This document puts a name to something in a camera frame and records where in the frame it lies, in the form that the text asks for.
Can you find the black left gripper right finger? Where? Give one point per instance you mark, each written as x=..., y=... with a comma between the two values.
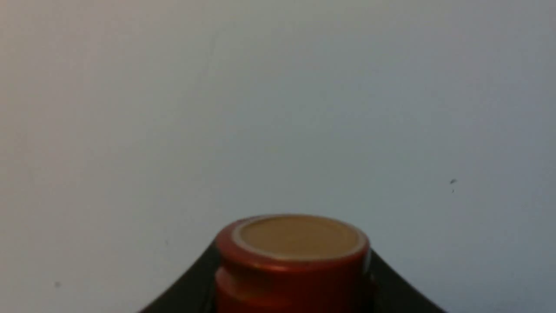
x=391, y=293

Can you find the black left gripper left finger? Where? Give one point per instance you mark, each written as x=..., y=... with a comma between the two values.
x=194, y=291

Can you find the soy sauce bottle red label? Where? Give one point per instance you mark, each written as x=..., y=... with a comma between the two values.
x=293, y=263

